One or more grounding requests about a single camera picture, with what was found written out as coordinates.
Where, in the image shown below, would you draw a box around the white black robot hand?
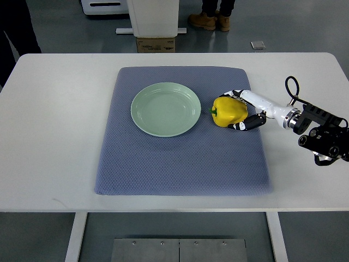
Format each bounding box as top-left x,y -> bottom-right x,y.
220,90 -> 301,131

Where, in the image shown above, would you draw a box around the yellow bell pepper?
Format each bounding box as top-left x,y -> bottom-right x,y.
209,97 -> 248,128

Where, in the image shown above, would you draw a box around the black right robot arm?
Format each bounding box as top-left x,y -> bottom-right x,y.
282,76 -> 348,166

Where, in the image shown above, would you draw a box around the small grey floor plate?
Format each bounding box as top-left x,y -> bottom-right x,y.
250,40 -> 266,50

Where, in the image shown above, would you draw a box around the light green plate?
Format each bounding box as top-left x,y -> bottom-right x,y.
130,82 -> 201,138

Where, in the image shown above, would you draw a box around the blue-grey textured mat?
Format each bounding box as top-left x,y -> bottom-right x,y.
94,66 -> 273,196

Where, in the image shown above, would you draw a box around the tan left boot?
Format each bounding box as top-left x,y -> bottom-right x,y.
215,10 -> 230,32

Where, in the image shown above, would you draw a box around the tan boot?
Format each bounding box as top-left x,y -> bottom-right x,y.
215,10 -> 230,32
188,12 -> 216,31

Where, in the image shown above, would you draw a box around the right white table leg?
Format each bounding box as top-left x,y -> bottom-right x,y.
266,212 -> 288,262

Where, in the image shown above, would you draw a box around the white table leg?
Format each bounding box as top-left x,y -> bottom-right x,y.
65,212 -> 87,262
266,212 -> 288,262

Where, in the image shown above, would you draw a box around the tan right boot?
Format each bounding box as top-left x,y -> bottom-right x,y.
188,12 -> 216,31

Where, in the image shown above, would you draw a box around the dark trouser legs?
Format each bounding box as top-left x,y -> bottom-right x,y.
201,0 -> 236,17

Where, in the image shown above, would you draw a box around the cardboard box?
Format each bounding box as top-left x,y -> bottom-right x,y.
136,38 -> 176,53

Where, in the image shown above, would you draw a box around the white machine with slot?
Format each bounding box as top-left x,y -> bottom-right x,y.
80,0 -> 128,15

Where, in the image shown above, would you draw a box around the left white table leg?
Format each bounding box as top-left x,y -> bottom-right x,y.
65,212 -> 87,262

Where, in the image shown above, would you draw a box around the dark clothed person at left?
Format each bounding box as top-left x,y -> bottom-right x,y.
1,1 -> 41,87

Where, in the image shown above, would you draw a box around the white pedestal stand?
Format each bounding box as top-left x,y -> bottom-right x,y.
116,0 -> 186,38

